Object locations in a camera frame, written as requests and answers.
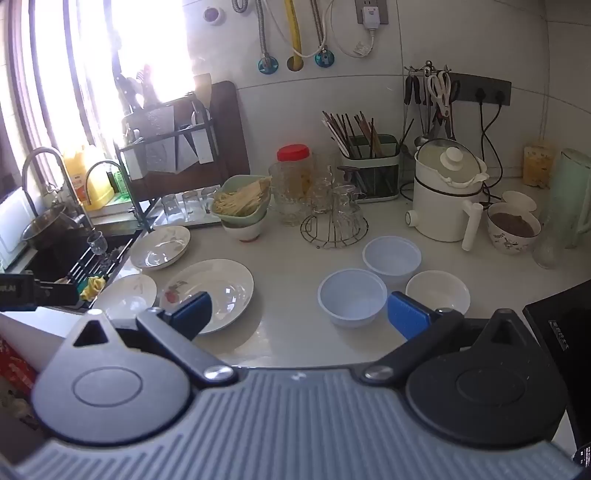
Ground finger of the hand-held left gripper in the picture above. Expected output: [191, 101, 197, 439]
[33, 277, 80, 308]

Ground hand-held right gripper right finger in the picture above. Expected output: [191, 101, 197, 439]
[355, 292, 537, 387]

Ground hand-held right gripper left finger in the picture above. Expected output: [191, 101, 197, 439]
[59, 291, 239, 389]

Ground white ceramic bowl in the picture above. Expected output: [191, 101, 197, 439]
[405, 270, 472, 319]

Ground flower print white plate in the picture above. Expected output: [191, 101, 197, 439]
[159, 258, 256, 335]

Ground translucent plastic bowl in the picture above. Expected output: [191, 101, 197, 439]
[317, 269, 389, 328]
[362, 235, 423, 289]

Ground small leaf print plate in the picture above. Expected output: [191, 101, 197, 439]
[95, 274, 158, 324]

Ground black sink rack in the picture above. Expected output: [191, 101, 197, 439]
[34, 231, 139, 306]

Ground yellow cloth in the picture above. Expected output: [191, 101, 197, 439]
[79, 274, 106, 302]

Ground steel pot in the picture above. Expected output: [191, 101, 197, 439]
[21, 205, 86, 251]

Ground red printed bag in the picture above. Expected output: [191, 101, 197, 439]
[0, 339, 38, 386]

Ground white drip tray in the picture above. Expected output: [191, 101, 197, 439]
[151, 203, 223, 230]

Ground white bowl with red base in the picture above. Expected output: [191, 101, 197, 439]
[221, 212, 269, 242]

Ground white electric pot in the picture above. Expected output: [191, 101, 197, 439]
[405, 138, 489, 252]

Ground yellow oil bottle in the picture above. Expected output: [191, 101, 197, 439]
[65, 145, 116, 207]

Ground dried noodles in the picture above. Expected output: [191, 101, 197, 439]
[213, 178, 273, 217]

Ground green detergent bottle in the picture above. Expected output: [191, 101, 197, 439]
[111, 168, 133, 200]

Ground set of clear glass cups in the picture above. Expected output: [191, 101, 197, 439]
[268, 161, 370, 232]

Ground white mug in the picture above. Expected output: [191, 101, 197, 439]
[487, 203, 542, 256]

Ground small steel faucet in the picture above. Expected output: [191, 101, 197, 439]
[84, 160, 127, 204]

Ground green plastic basket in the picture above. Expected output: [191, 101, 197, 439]
[211, 174, 273, 221]

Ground tall steel faucet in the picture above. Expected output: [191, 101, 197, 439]
[22, 147, 95, 232]

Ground green chopstick holder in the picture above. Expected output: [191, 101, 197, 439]
[341, 134, 400, 202]

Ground white rack caddy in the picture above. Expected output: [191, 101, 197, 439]
[122, 148, 145, 182]
[191, 127, 216, 165]

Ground black induction cooktop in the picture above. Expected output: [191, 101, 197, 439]
[523, 281, 591, 444]

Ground clear glass vase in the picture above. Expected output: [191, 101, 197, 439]
[533, 203, 566, 269]

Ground small white dish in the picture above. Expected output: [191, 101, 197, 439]
[501, 190, 539, 214]

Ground clear jar with red lid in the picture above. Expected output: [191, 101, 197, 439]
[276, 144, 315, 206]

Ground black knife rack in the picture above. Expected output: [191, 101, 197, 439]
[115, 90, 218, 232]

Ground hammered steel cleaver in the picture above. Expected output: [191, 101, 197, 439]
[144, 107, 177, 175]

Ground brown cutting board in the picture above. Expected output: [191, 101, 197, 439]
[182, 80, 252, 186]

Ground bunch of chopsticks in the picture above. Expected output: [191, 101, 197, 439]
[322, 110, 384, 158]

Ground pale green pitcher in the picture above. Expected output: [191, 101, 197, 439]
[547, 148, 591, 250]

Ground hanging kitchen utensils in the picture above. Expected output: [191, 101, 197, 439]
[399, 60, 462, 160]

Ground wooden spatula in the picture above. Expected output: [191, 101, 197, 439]
[191, 73, 214, 108]

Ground window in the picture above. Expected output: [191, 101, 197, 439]
[0, 0, 195, 195]

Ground yellow pipe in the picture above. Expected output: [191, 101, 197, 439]
[284, 0, 305, 71]

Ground wire cup rack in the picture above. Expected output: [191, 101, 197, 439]
[300, 185, 370, 250]

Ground black power cords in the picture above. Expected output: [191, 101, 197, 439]
[475, 99, 506, 204]

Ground dark handled knives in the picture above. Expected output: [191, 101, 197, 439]
[117, 65, 154, 112]

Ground white handled scissors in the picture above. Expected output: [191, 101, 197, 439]
[427, 69, 455, 121]

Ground dark wall power strip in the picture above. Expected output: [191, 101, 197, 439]
[445, 71, 512, 108]

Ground white cable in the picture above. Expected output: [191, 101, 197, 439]
[323, 0, 377, 59]

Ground metal flexible hose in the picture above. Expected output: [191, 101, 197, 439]
[309, 0, 335, 68]
[231, 0, 280, 75]

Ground wall socket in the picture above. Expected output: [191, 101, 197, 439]
[355, 0, 389, 26]

